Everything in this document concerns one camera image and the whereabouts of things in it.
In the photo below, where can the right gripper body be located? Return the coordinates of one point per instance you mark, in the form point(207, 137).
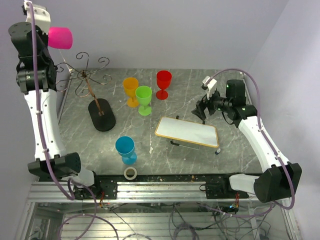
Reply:
point(216, 102)

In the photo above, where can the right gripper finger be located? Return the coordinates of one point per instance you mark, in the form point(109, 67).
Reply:
point(199, 113)
point(201, 105)

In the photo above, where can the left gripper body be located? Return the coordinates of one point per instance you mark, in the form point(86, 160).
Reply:
point(44, 36)

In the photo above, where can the pink plastic wine glass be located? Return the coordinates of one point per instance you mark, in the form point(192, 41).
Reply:
point(60, 38)

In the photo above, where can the blue plastic wine glass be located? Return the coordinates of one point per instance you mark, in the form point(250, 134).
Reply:
point(125, 146)

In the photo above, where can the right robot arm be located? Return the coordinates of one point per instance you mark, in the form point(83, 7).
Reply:
point(280, 178)

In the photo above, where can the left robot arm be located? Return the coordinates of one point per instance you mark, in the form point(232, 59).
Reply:
point(36, 78)

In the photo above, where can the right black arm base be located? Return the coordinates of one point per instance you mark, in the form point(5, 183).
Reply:
point(219, 187)

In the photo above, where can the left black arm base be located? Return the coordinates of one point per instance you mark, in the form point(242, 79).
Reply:
point(103, 188)

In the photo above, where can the red plastic wine glass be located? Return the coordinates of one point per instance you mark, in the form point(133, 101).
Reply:
point(163, 80)

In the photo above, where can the green plastic wine glass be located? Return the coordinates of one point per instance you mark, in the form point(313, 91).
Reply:
point(144, 96)

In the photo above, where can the orange plastic wine glass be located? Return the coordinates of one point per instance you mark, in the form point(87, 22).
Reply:
point(130, 85)

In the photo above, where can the black marker pen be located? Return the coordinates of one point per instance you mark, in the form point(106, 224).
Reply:
point(184, 146)

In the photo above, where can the white tape roll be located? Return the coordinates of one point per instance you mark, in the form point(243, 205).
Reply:
point(130, 173)

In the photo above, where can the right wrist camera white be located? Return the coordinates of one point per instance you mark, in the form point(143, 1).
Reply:
point(209, 84)

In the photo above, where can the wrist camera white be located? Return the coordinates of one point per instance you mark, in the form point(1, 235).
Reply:
point(42, 17)
point(209, 84)

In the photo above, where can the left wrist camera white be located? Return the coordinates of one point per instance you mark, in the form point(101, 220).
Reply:
point(42, 17)

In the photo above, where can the small whiteboard wooden frame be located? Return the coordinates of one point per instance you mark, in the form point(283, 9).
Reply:
point(187, 131)

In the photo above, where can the copper wire wine glass rack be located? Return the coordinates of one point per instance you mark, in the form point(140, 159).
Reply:
point(99, 109)

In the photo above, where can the aluminium rail frame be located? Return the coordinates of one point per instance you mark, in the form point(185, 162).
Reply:
point(133, 192)

